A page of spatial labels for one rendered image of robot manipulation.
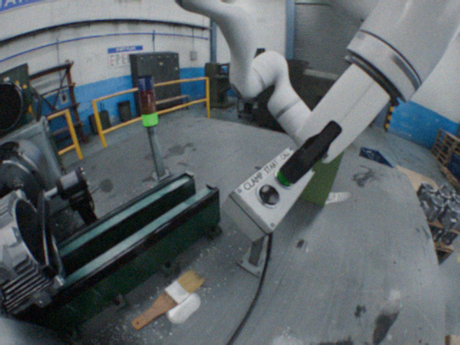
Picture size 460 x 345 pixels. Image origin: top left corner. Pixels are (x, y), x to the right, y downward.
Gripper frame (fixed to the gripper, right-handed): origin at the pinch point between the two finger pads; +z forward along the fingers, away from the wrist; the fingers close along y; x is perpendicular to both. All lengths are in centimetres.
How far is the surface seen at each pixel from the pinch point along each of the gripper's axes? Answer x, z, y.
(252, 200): -0.9, 3.0, 7.5
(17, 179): -40, 23, 42
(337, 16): -196, -171, -636
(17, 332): -3.6, 1.5, 35.8
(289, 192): 1.9, 3.1, 1.3
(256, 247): 6.8, 20.2, 1.3
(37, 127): -64, 28, 35
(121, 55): -526, 180, -161
